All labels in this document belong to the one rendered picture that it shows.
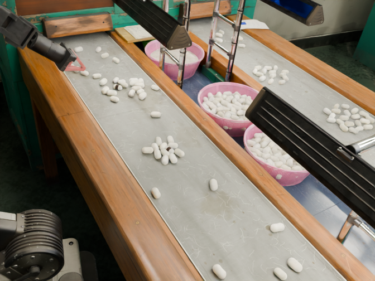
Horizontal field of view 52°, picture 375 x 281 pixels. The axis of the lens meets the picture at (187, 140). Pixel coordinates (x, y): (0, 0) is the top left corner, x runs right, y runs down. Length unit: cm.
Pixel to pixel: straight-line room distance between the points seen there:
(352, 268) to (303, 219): 16
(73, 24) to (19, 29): 57
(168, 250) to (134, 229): 10
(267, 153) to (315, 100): 43
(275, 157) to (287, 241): 32
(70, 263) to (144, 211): 37
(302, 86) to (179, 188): 83
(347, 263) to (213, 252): 32
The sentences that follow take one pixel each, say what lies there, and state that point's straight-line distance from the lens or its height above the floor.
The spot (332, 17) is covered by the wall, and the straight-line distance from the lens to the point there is 412.
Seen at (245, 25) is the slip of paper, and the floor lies 77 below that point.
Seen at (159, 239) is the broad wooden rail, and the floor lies 76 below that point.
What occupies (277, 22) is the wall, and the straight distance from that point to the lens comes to 365.
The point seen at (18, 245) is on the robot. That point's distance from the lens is 94.
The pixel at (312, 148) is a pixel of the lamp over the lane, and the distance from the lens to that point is 77.
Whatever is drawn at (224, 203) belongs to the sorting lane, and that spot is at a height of 74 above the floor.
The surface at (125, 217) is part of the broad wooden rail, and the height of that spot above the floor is 76.
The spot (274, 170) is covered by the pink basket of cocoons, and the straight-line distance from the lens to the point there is 120.
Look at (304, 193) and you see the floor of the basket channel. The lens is 128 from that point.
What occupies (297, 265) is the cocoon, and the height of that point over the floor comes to 76.
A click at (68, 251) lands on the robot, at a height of 47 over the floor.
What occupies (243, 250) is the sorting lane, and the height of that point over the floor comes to 74.
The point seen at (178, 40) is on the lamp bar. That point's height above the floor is 107.
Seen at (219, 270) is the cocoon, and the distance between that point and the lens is 92.
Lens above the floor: 152
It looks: 38 degrees down
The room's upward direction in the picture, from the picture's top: 7 degrees clockwise
